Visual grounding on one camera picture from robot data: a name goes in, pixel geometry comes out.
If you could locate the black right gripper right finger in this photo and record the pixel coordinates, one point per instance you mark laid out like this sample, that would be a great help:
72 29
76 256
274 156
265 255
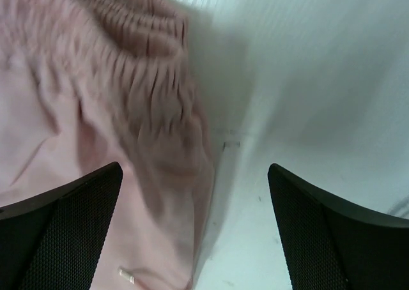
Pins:
331 243

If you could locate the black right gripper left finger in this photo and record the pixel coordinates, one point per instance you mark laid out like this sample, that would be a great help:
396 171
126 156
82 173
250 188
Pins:
54 240

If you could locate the pink trousers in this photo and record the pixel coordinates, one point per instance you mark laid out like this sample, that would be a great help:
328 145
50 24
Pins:
88 82

